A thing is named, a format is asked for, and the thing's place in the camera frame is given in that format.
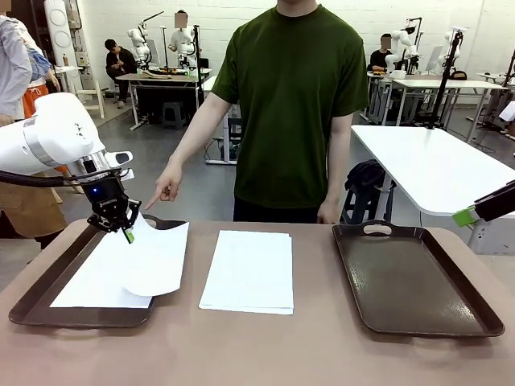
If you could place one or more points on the person left hand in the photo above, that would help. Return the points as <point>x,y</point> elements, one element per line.
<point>329,211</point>

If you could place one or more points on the standing person in white shirt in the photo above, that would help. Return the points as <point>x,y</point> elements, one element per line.
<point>181,20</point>

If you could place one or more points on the dark brown plastic tray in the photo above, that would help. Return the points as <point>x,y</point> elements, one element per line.
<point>80,319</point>
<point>402,281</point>

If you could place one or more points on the black pole stand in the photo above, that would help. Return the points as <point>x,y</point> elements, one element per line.
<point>197,80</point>

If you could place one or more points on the grey plastic stool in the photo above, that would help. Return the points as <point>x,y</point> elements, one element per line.
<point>173,114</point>

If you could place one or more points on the seated person in black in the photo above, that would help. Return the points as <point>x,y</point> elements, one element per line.
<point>120,60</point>

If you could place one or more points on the person right forearm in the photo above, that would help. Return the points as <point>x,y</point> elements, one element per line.
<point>187,146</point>

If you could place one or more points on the black trousers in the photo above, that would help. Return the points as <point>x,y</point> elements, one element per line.
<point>273,213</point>

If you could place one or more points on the white table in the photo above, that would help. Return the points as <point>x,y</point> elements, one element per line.
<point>434,169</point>

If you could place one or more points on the dark green T-shirt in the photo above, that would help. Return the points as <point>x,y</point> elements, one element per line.
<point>289,100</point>

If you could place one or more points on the white tower air conditioner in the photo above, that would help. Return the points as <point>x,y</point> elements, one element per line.
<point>60,36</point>

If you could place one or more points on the white background desk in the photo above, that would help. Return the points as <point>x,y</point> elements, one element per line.
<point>442,83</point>

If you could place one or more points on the person right hand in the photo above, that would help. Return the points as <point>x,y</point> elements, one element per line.
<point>169,183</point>

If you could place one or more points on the figure in grey striped shirt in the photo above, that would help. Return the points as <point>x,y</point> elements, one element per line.
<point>12,72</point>

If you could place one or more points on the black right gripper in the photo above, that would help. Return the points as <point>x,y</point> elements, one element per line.
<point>499,203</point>

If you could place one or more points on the black cloth bundle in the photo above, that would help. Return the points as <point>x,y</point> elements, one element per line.
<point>364,173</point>

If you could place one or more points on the black plastic stool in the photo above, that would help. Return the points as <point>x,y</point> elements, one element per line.
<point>354,205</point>

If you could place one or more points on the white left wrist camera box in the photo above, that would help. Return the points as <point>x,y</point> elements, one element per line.
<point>128,174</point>

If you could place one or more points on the brown top background table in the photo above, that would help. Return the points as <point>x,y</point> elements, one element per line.
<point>161,77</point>

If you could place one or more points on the black camera stand pole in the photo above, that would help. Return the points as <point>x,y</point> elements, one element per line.
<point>419,40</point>
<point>446,76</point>

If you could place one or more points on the white computer monitor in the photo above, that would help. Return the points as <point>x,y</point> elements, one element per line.
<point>434,60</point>

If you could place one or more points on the person left forearm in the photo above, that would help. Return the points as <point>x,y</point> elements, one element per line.
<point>337,177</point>

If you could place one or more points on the person neck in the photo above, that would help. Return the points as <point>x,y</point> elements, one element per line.
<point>297,6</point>

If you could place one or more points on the seated person in dark top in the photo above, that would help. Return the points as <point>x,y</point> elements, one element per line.
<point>380,60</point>

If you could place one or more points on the figure in orange trousers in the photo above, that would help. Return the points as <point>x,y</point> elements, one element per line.
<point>29,100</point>

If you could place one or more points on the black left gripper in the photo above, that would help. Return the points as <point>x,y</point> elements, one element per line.
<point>104,197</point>

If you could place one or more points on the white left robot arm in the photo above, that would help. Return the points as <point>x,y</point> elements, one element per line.
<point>52,132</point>

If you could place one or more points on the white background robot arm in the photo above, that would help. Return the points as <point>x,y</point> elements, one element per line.
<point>141,50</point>
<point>394,60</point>
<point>447,39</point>
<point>187,48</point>

